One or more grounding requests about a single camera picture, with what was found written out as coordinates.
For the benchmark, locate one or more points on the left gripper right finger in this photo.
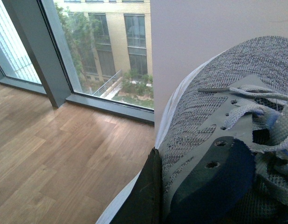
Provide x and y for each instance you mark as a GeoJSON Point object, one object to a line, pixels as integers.
{"type": "Point", "coordinates": [220, 179]}

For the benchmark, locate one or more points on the grey sneaker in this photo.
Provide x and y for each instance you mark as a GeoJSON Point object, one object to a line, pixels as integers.
{"type": "Point", "coordinates": [242, 93]}

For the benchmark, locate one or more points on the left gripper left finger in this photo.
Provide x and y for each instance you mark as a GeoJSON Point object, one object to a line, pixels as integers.
{"type": "Point", "coordinates": [143, 205]}

